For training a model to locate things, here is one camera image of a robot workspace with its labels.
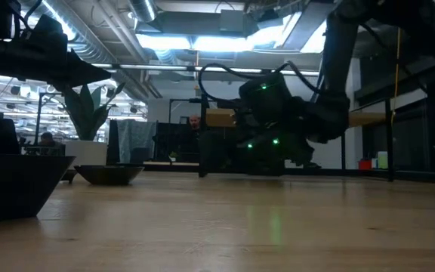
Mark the black wavy square mini plate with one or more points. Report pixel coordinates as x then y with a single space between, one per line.
13 189

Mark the green plant in white pot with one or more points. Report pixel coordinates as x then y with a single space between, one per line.
85 117

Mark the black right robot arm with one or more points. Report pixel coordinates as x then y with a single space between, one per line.
338 56

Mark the person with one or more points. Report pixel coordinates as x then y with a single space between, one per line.
47 138
194 121

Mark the white green canister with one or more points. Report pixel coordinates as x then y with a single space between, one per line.
383 160

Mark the small black square mini plate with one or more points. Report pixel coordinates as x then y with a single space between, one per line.
69 174

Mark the long ceiling light bar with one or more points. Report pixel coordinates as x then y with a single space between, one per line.
153 67

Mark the grey fabric chair back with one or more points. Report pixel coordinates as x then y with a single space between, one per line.
136 136

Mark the bright ceiling light panel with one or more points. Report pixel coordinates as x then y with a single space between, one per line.
164 42
315 38

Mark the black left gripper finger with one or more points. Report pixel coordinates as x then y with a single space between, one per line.
74 64
70 80

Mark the red box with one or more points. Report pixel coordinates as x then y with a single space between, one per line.
364 165

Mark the wooden shelf riser black frame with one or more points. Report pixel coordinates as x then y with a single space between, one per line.
221 117

